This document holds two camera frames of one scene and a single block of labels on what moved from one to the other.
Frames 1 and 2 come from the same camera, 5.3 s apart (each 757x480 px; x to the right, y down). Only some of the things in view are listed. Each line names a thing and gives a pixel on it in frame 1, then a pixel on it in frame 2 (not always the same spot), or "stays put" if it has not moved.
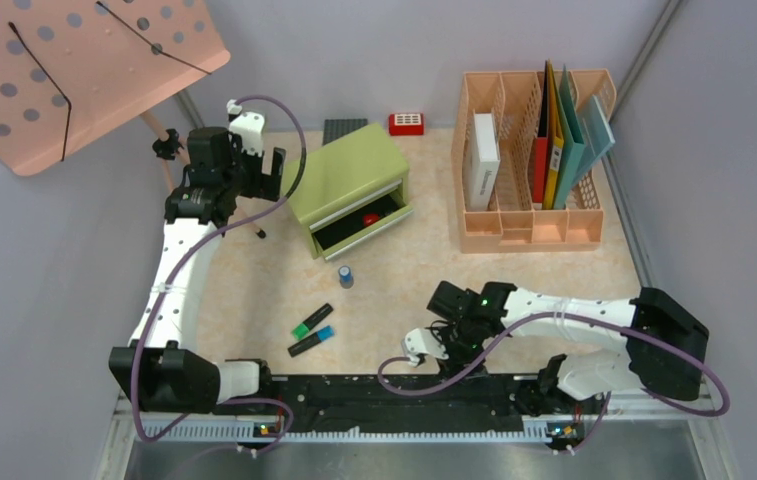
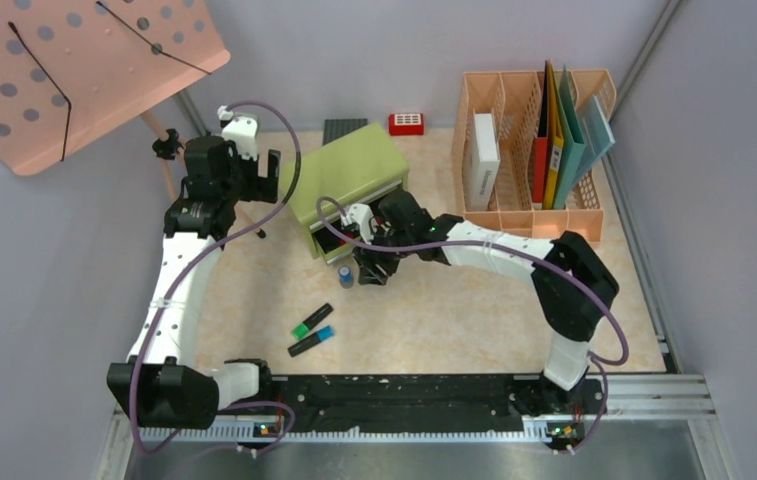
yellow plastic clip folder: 554,144 stays put
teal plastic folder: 573,142 stays put
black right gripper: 454,362 -> 372,274
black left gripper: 263,185 stays put
